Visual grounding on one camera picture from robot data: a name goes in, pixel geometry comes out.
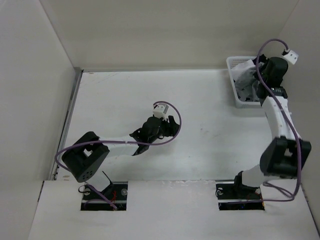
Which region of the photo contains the black tank top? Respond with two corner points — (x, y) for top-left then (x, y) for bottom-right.
(252, 54), (268, 66)

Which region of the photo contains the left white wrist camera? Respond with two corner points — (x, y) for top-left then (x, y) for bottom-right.
(152, 103), (169, 121)

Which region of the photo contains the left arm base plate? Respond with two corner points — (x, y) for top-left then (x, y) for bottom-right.
(78, 182), (128, 212)

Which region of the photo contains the white plastic basket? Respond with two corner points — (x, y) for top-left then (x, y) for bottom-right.
(226, 56), (261, 109)

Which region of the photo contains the metal table edge rail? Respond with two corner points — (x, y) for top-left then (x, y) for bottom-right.
(48, 66), (85, 181)

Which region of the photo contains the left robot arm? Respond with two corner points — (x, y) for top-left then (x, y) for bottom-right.
(61, 115), (180, 200)

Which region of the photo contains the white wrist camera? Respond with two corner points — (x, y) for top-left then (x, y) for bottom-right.
(282, 49), (299, 65)
(152, 103), (169, 121)

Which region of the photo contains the grey tank top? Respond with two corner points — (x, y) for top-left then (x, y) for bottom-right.
(231, 59), (259, 102)

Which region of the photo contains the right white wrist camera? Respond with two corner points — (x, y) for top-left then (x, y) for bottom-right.
(282, 49), (299, 65)

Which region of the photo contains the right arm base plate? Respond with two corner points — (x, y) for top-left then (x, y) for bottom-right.
(215, 182), (265, 211)

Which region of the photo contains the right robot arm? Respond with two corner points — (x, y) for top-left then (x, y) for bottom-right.
(231, 57), (312, 201)

